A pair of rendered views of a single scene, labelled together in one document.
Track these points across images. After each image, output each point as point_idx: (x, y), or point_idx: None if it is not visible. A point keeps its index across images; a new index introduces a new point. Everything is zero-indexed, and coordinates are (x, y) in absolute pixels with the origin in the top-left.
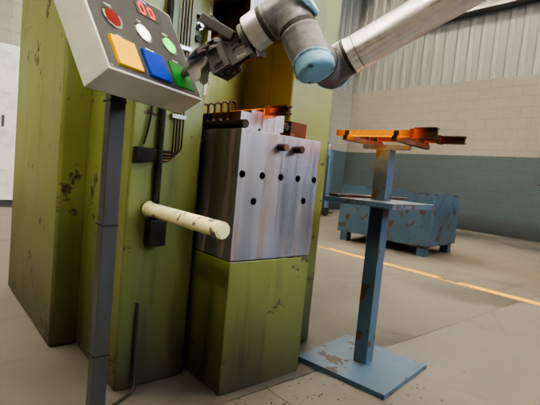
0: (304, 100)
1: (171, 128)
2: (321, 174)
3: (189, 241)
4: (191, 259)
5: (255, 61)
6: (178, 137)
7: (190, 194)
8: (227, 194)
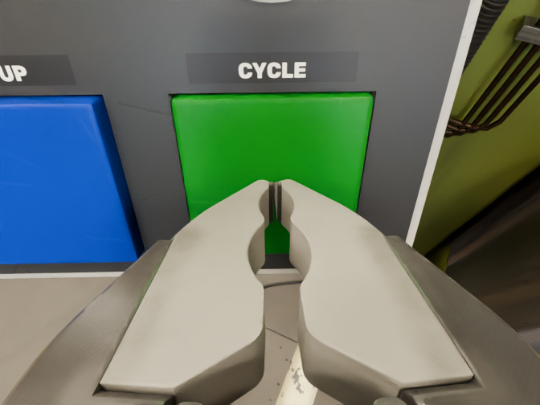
0: None
1: (503, 61)
2: None
3: (434, 239)
4: (441, 242)
5: None
6: (507, 96)
7: (476, 196)
8: (510, 296)
